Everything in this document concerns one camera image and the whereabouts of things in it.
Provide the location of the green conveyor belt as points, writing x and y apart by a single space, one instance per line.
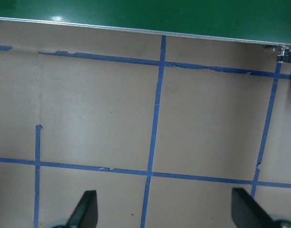
265 22

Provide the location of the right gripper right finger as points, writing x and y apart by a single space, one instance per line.
247 213

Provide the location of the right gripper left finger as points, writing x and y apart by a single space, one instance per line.
85 214

